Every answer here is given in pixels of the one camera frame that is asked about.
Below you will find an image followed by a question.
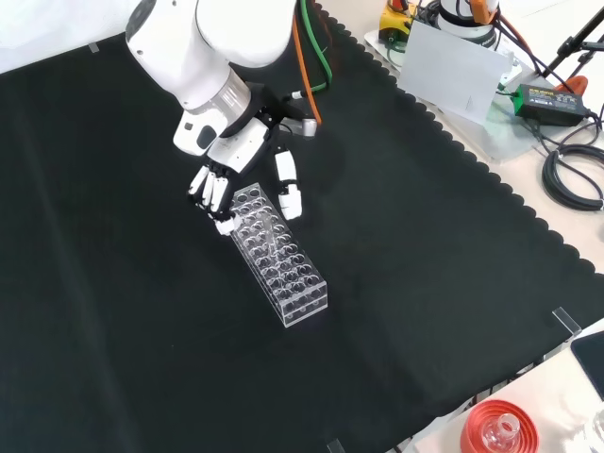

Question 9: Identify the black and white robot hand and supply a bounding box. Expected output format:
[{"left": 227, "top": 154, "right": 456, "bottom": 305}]
[{"left": 186, "top": 82, "right": 304, "bottom": 237}]

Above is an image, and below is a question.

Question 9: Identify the clear glass test tube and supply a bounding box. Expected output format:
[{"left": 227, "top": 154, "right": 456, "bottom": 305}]
[{"left": 259, "top": 214, "right": 279, "bottom": 259}]

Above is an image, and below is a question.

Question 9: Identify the clear acrylic test tube rack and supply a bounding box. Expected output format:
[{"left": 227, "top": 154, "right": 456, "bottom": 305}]
[{"left": 228, "top": 182, "right": 329, "bottom": 329}]

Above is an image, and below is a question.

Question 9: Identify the black bench cloth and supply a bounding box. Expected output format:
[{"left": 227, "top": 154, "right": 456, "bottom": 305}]
[{"left": 0, "top": 4, "right": 596, "bottom": 453}]

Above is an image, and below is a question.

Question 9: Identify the yellow stop button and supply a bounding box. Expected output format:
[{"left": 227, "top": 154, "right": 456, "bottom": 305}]
[{"left": 379, "top": 0, "right": 419, "bottom": 42}]

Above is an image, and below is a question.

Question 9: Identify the pale board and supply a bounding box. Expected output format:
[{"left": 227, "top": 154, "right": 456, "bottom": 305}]
[{"left": 398, "top": 21, "right": 514, "bottom": 127}]

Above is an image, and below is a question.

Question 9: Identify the black power supply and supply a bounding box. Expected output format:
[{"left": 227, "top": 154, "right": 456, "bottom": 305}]
[{"left": 512, "top": 82, "right": 590, "bottom": 126}]

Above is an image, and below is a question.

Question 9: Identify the black tripod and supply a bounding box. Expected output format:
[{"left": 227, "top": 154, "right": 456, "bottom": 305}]
[{"left": 537, "top": 0, "right": 604, "bottom": 81}]

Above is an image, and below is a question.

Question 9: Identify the clear glass flask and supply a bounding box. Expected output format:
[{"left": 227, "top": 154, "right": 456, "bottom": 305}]
[{"left": 480, "top": 412, "right": 523, "bottom": 450}]

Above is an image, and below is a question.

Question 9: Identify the black tablet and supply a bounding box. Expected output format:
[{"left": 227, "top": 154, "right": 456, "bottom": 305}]
[{"left": 569, "top": 329, "right": 604, "bottom": 394}]

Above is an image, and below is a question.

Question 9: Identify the orange cable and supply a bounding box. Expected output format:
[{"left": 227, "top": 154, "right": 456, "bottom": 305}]
[{"left": 291, "top": 11, "right": 325, "bottom": 126}]

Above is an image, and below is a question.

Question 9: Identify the green cable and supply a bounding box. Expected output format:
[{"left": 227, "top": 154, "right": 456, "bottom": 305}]
[{"left": 298, "top": 0, "right": 335, "bottom": 95}]

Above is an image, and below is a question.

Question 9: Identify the metal base plate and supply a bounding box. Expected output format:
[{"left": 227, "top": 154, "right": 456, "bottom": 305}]
[{"left": 361, "top": 27, "right": 546, "bottom": 164}]

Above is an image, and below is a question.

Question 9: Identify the coiled black cable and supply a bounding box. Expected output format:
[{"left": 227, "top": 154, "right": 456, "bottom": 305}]
[{"left": 540, "top": 143, "right": 604, "bottom": 212}]

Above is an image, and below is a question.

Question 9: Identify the red ring stand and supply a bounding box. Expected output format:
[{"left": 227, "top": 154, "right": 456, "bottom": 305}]
[{"left": 460, "top": 398, "right": 539, "bottom": 453}]

